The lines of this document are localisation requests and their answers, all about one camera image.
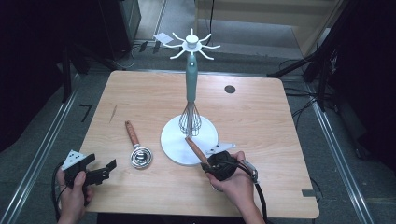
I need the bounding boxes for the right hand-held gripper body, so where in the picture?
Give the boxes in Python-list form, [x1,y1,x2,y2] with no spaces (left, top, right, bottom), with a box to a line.
[205,142,240,182]

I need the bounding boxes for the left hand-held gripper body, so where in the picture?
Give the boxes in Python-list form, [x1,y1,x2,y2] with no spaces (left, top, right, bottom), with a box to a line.
[61,149,110,189]

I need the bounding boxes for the wooden handled mesh strainer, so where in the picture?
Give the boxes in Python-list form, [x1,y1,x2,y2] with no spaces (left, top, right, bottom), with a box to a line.
[184,135,225,192]

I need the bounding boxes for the wooden handled metal scoop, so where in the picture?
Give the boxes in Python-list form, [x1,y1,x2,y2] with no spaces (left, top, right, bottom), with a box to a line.
[124,120,154,170]

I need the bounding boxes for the white utensil hook stand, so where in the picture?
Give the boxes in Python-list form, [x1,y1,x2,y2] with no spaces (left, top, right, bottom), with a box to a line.
[160,27,221,166]

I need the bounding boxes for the teal handled wire whisk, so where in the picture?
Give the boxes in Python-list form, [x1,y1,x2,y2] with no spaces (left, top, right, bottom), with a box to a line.
[178,52,203,138]

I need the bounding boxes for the person's right hand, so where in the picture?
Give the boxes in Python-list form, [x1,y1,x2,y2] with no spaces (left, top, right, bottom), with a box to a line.
[205,150,255,206]

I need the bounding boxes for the person's left hand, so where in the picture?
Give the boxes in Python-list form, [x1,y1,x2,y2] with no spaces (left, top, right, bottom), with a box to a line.
[55,169,94,220]

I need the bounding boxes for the black metal stand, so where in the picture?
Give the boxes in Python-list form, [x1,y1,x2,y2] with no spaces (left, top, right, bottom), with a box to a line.
[61,46,75,104]
[266,46,342,113]

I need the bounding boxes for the black cabinet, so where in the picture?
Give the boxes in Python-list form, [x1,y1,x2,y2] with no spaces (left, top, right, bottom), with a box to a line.
[97,0,142,62]

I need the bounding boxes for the white paper sheet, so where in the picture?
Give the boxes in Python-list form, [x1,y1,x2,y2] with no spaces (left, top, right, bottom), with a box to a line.
[152,32,176,45]

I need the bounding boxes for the metal floor rail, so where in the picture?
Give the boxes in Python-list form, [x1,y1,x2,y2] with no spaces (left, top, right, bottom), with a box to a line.
[306,83,375,224]
[0,90,78,224]

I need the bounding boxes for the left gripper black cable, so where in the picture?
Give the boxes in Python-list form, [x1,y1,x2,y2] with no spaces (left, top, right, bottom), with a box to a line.
[50,161,68,222]

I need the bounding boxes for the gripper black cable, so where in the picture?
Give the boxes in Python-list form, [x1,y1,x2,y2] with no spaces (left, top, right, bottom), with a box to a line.
[218,158,269,224]
[50,161,68,222]

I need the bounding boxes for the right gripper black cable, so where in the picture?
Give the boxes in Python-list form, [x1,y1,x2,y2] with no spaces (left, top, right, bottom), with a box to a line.
[218,158,269,224]

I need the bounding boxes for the black floor cables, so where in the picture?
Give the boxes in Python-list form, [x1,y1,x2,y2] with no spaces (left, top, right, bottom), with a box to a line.
[279,59,323,127]

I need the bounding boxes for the white floor cable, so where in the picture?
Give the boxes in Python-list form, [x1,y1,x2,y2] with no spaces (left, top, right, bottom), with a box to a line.
[113,46,138,70]

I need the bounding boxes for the black hanging cable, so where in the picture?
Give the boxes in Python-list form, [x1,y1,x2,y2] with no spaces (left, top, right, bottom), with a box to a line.
[205,0,217,45]

